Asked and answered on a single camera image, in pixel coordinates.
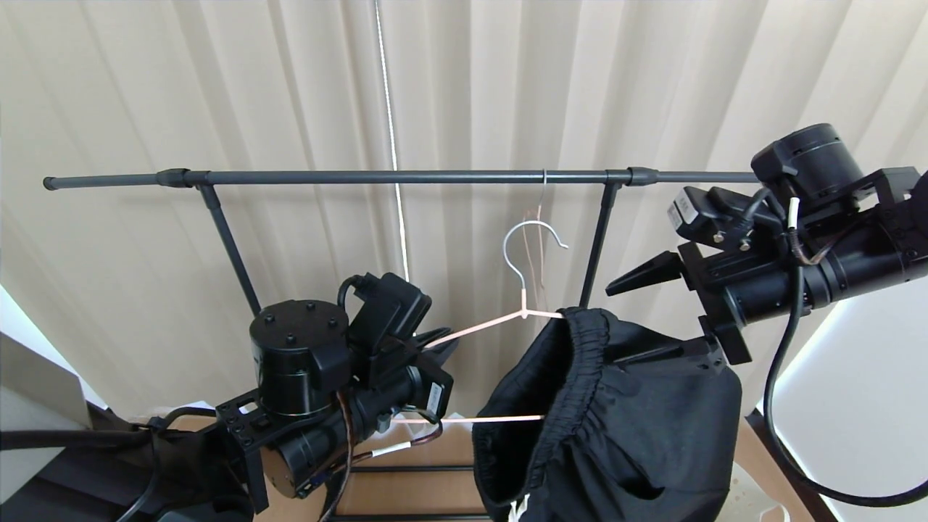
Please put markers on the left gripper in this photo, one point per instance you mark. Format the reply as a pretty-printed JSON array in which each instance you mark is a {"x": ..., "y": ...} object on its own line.
[{"x": 362, "y": 428}]

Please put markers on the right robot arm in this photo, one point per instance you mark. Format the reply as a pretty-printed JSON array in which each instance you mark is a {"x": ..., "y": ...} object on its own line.
[{"x": 812, "y": 159}]

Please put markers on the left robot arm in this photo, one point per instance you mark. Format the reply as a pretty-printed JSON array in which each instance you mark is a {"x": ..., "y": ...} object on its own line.
[{"x": 297, "y": 348}]

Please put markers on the black clothes rack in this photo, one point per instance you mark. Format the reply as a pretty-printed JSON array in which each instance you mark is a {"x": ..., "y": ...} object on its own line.
[{"x": 290, "y": 176}]

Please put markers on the pink clothes hanger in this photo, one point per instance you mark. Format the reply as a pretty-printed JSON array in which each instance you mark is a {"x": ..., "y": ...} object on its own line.
[
  {"x": 523, "y": 304},
  {"x": 544, "y": 188}
]

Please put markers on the white laundry basket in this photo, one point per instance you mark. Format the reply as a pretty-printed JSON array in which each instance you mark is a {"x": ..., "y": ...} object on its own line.
[{"x": 747, "y": 500}]

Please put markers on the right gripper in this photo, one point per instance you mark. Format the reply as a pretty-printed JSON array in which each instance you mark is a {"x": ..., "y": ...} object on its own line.
[{"x": 783, "y": 283}]

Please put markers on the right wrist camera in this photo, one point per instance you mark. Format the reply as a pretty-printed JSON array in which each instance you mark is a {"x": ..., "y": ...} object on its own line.
[{"x": 710, "y": 214}]

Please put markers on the beige curtain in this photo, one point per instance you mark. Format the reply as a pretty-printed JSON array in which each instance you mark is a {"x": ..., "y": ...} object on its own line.
[{"x": 217, "y": 87}]

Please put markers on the black shorts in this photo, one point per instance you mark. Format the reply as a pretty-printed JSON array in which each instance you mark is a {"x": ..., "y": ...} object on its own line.
[{"x": 638, "y": 435}]

